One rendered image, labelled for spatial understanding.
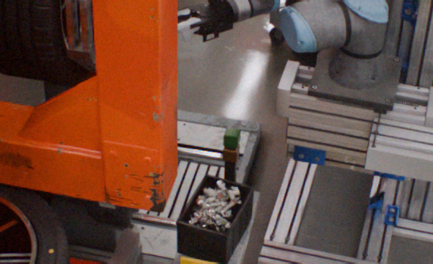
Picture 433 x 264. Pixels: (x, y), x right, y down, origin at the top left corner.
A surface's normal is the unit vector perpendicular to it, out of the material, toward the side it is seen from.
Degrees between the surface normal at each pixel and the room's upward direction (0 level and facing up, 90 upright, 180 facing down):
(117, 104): 90
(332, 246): 0
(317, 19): 45
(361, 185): 0
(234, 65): 0
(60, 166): 90
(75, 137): 90
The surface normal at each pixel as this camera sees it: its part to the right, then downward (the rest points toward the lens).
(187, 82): 0.03, -0.77
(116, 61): -0.22, 0.62
